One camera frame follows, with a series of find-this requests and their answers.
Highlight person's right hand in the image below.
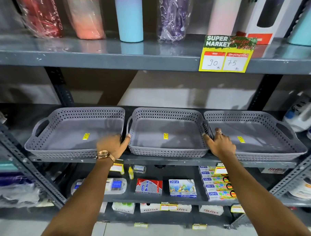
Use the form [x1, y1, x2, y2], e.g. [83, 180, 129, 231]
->
[201, 127, 238, 160]

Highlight person's left hand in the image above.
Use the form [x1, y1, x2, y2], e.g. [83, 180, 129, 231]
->
[96, 132, 131, 160]

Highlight grey perforated plastic tray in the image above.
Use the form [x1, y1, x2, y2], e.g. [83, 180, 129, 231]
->
[202, 109, 310, 164]
[125, 106, 213, 159]
[24, 103, 126, 162]

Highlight person's left forearm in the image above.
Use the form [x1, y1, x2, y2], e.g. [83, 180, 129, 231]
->
[40, 153, 126, 236]

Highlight person's right forearm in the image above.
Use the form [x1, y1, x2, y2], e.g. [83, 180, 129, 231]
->
[217, 151, 311, 236]

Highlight gold wristwatch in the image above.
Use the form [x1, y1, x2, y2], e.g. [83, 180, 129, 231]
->
[95, 150, 117, 164]

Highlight clear box with blue label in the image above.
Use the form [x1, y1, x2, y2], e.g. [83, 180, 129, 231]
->
[104, 177, 128, 196]
[70, 178, 84, 196]

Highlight red grey cardboard box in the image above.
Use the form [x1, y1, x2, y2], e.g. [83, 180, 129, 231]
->
[135, 178, 163, 195]

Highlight blue white colourful box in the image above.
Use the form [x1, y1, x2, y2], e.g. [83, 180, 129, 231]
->
[168, 178, 198, 199]

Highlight white packet with green print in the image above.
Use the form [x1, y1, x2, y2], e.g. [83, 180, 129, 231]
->
[111, 201, 136, 215]

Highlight large yellow green price tag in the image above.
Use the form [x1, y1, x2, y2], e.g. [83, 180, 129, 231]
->
[198, 34, 258, 74]

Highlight grey slotted side rack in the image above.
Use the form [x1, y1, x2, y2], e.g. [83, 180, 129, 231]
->
[227, 144, 311, 233]
[0, 102, 71, 210]

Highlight grey metal shelving rack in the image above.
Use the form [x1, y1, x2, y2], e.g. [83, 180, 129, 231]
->
[0, 25, 311, 235]

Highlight white jug with blue cap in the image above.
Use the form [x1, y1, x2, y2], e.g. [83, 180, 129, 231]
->
[282, 86, 311, 133]

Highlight white round containers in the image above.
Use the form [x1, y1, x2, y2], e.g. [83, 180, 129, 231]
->
[288, 166, 311, 200]

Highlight pale pink bottle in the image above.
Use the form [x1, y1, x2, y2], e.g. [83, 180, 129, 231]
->
[207, 0, 243, 37]

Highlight dark blue wrapped item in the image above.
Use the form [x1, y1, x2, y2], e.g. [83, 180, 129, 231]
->
[0, 172, 33, 189]

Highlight teal wrapped item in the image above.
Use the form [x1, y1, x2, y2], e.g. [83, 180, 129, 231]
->
[0, 161, 21, 173]

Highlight blue purple gradient bottle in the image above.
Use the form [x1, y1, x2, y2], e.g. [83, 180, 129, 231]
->
[112, 0, 146, 43]

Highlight white plastic wrapped item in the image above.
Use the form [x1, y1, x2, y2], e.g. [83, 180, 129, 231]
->
[0, 184, 41, 210]

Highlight purple bottle in plastic wrap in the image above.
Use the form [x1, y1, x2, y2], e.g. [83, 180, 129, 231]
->
[154, 0, 193, 45]

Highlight white bottle box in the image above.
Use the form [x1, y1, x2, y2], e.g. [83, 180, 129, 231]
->
[235, 0, 304, 47]

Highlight peach bottle in plastic wrap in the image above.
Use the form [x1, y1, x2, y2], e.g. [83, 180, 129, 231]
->
[59, 0, 107, 41]

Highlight teal bottle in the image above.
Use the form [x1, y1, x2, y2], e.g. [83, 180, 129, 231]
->
[287, 0, 311, 47]

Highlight red bottle in plastic wrap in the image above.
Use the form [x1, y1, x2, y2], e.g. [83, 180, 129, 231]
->
[9, 0, 65, 39]

